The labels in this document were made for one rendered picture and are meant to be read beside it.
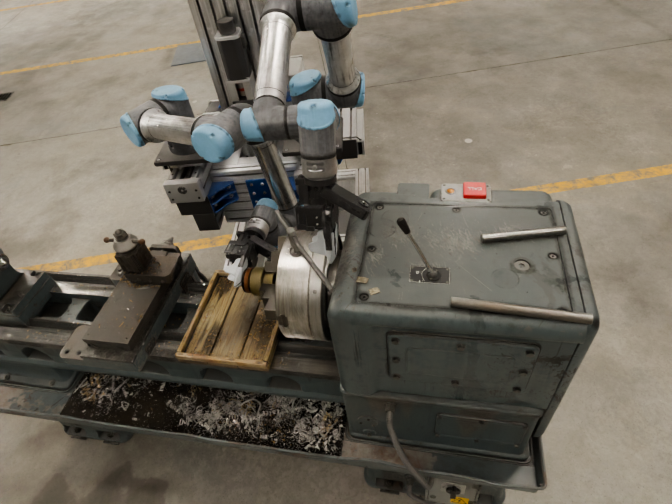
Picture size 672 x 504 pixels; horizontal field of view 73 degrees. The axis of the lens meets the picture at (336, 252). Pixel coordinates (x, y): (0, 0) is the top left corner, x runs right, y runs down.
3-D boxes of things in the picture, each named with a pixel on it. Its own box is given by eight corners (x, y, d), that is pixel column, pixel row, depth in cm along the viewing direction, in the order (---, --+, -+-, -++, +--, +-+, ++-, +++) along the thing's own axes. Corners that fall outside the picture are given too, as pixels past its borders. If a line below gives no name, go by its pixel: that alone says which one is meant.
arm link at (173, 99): (202, 117, 172) (190, 83, 162) (175, 135, 165) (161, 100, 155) (181, 110, 178) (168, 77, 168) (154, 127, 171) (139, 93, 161)
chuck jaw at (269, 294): (298, 284, 129) (287, 313, 120) (300, 297, 132) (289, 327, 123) (261, 281, 131) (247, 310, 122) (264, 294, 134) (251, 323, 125)
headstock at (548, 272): (539, 280, 151) (570, 187, 123) (562, 419, 119) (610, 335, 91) (362, 269, 163) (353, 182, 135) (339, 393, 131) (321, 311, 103)
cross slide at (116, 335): (188, 253, 170) (183, 244, 167) (133, 352, 141) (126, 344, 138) (148, 250, 173) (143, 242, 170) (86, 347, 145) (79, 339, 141)
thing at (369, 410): (501, 400, 212) (539, 280, 151) (509, 513, 180) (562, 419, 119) (373, 386, 225) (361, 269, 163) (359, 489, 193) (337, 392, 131)
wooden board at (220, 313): (296, 281, 162) (294, 274, 159) (268, 372, 138) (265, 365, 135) (218, 276, 168) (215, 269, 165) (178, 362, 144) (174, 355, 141)
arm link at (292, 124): (292, 100, 106) (283, 108, 97) (340, 96, 105) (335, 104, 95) (296, 134, 110) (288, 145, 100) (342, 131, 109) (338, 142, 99)
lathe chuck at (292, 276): (338, 272, 153) (324, 207, 129) (320, 359, 134) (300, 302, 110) (312, 270, 155) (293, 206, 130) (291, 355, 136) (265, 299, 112)
